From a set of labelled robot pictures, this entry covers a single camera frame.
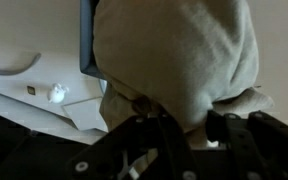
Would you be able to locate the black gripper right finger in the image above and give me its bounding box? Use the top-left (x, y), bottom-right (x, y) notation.
top-left (206, 109), bottom-right (288, 180)

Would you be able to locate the silver monitor stand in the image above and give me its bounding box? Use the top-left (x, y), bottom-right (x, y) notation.
top-left (0, 52), bottom-right (43, 77)

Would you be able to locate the small dark square tag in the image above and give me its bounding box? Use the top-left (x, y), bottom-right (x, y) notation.
top-left (26, 85), bottom-right (37, 96)

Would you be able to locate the small white round plug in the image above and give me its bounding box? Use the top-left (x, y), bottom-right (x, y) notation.
top-left (47, 83), bottom-right (70, 104)

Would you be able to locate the tan cloth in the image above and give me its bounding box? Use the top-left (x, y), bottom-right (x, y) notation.
top-left (92, 0), bottom-right (276, 151)

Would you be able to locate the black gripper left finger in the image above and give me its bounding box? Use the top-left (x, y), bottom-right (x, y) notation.
top-left (63, 112), bottom-right (200, 180)

